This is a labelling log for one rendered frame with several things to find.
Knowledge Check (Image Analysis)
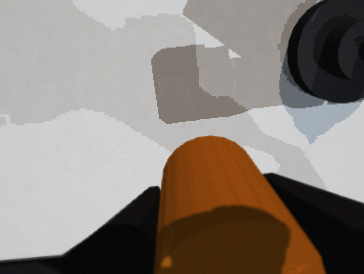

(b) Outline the orange cylinder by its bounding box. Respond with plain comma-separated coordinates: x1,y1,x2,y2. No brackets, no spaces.
153,135,326,274

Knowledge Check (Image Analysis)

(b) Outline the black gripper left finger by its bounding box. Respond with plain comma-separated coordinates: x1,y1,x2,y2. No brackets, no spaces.
0,186,160,274

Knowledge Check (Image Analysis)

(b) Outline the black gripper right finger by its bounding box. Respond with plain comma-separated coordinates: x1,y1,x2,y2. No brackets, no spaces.
263,173,364,274

